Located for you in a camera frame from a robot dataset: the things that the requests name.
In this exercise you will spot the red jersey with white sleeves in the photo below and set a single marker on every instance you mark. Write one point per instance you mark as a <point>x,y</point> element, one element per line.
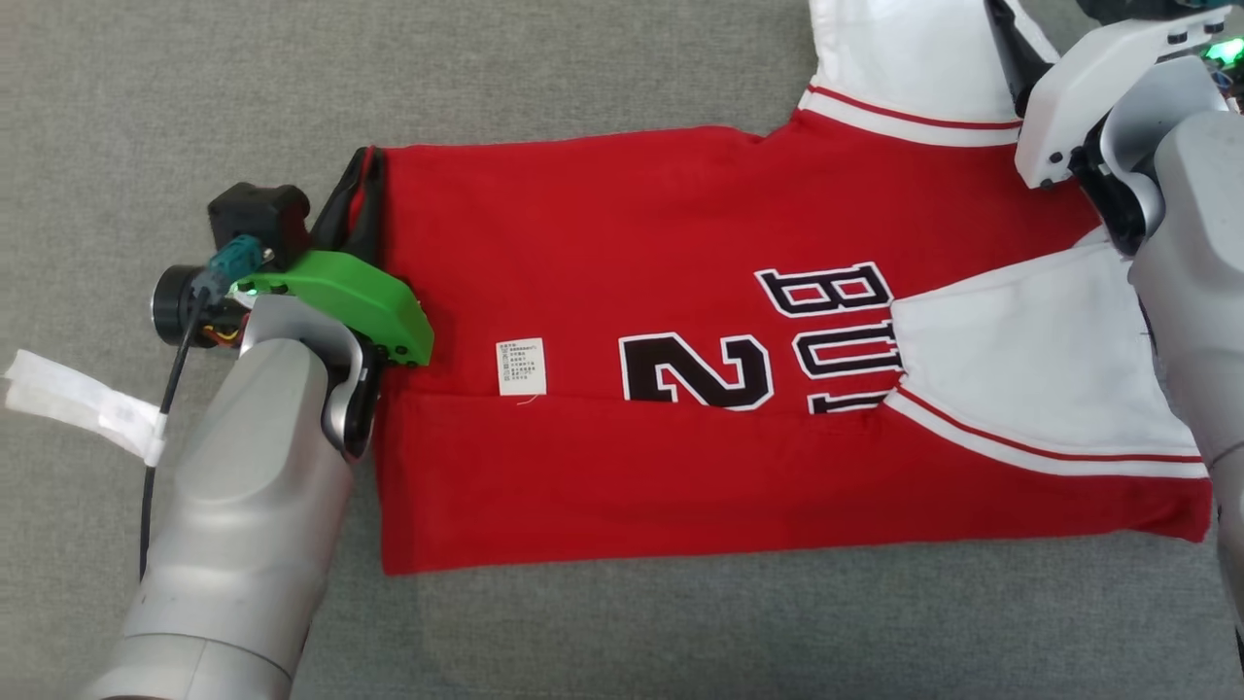
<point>632,243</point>

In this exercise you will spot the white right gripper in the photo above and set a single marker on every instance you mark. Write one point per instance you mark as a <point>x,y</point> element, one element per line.
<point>1079,87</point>

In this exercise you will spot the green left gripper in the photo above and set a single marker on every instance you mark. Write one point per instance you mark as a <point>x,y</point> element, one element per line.
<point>360,292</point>

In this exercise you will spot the grey fabric sofa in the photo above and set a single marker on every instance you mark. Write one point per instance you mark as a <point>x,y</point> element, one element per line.
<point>146,97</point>

